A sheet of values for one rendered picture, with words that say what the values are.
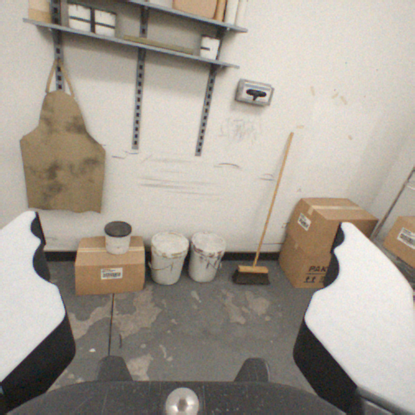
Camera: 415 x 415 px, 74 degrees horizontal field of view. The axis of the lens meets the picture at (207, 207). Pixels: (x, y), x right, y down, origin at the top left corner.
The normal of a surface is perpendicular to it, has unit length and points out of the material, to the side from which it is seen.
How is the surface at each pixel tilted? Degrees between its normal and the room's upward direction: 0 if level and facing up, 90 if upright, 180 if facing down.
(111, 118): 90
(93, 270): 89
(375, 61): 90
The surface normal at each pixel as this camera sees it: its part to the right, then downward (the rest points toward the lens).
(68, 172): -0.26, 0.40
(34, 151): 0.11, 0.45
